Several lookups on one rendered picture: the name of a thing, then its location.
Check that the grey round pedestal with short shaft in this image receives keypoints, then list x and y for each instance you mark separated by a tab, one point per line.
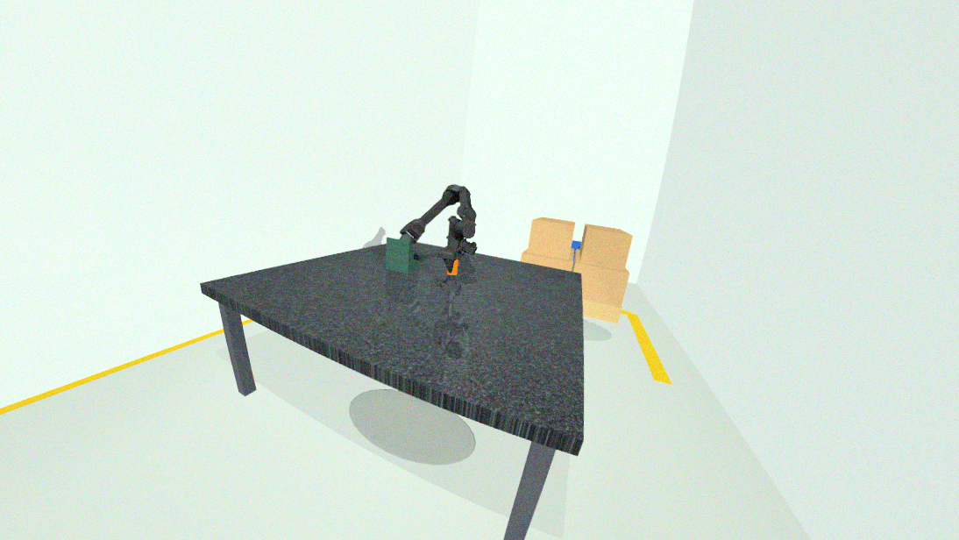
451	284

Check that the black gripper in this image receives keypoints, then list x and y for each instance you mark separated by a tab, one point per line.
452	253

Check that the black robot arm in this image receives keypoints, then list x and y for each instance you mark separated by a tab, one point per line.
464	227

